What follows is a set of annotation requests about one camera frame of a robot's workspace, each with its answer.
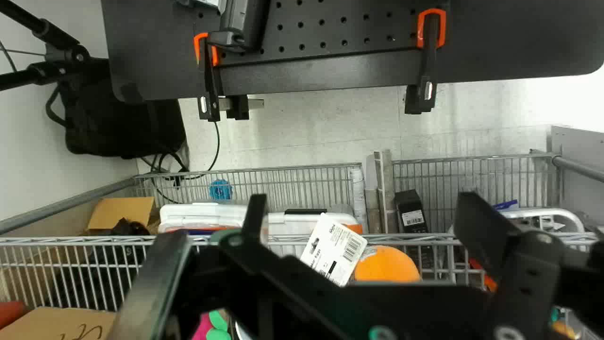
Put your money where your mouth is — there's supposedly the orange basket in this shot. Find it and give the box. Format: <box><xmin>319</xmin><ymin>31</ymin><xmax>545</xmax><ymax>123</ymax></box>
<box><xmin>0</xmin><ymin>301</ymin><xmax>30</xmax><ymax>331</ymax></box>

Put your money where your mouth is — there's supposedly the white metal tube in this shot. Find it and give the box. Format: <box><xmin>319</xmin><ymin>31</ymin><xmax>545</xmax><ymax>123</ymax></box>
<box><xmin>449</xmin><ymin>206</ymin><xmax>587</xmax><ymax>236</ymax></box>

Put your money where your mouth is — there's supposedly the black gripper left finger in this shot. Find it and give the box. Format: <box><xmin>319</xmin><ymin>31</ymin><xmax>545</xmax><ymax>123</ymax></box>
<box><xmin>111</xmin><ymin>193</ymin><xmax>298</xmax><ymax>340</ymax></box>

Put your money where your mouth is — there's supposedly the small blue round object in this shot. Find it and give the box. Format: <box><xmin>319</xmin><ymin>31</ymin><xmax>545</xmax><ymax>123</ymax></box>
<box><xmin>207</xmin><ymin>178</ymin><xmax>234</xmax><ymax>204</ymax></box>

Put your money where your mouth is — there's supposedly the large cardboard box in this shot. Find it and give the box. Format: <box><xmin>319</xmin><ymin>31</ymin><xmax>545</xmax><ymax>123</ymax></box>
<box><xmin>0</xmin><ymin>306</ymin><xmax>119</xmax><ymax>340</ymax></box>

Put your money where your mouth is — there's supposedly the white plastic container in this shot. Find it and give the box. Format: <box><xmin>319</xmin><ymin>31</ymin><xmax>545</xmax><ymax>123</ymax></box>
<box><xmin>156</xmin><ymin>201</ymin><xmax>251</xmax><ymax>236</ymax></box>
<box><xmin>260</xmin><ymin>210</ymin><xmax>364</xmax><ymax>246</ymax></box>

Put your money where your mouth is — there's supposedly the white barcode tag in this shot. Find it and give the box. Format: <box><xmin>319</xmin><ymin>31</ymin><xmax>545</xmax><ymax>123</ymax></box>
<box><xmin>298</xmin><ymin>214</ymin><xmax>368</xmax><ymax>289</ymax></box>

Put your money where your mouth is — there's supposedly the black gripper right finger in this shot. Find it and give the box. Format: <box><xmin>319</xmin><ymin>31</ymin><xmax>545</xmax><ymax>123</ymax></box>
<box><xmin>455</xmin><ymin>191</ymin><xmax>604</xmax><ymax>340</ymax></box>

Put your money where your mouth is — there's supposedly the metal wire shelf rack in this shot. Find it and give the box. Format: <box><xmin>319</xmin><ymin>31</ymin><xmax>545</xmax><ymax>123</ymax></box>
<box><xmin>0</xmin><ymin>148</ymin><xmax>604</xmax><ymax>318</ymax></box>

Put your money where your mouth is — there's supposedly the black adapter white label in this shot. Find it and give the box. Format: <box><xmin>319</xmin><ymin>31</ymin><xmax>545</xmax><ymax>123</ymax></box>
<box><xmin>392</xmin><ymin>187</ymin><xmax>430</xmax><ymax>236</ymax></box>

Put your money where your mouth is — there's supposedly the small cardboard box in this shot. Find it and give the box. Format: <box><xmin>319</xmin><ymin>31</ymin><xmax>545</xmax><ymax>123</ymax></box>
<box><xmin>85</xmin><ymin>195</ymin><xmax>160</xmax><ymax>236</ymax></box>

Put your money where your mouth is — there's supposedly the grey metal bracket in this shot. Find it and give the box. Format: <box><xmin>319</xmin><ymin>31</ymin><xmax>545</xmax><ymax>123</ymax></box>
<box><xmin>213</xmin><ymin>0</ymin><xmax>254</xmax><ymax>38</ymax></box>

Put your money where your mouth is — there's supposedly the black camera stand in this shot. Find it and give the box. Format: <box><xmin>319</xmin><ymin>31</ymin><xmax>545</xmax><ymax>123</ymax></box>
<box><xmin>0</xmin><ymin>0</ymin><xmax>90</xmax><ymax>91</ymax></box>

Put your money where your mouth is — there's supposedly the orange ball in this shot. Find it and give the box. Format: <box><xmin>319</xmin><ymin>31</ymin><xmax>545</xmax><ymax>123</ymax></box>
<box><xmin>351</xmin><ymin>244</ymin><xmax>422</xmax><ymax>286</ymax></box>

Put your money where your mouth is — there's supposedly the black floor cable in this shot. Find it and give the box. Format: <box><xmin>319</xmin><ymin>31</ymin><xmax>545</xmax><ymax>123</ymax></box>
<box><xmin>137</xmin><ymin>119</ymin><xmax>222</xmax><ymax>187</ymax></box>

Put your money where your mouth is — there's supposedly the black backpack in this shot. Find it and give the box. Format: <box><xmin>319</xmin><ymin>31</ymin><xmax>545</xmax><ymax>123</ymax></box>
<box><xmin>43</xmin><ymin>59</ymin><xmax>188</xmax><ymax>159</ymax></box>

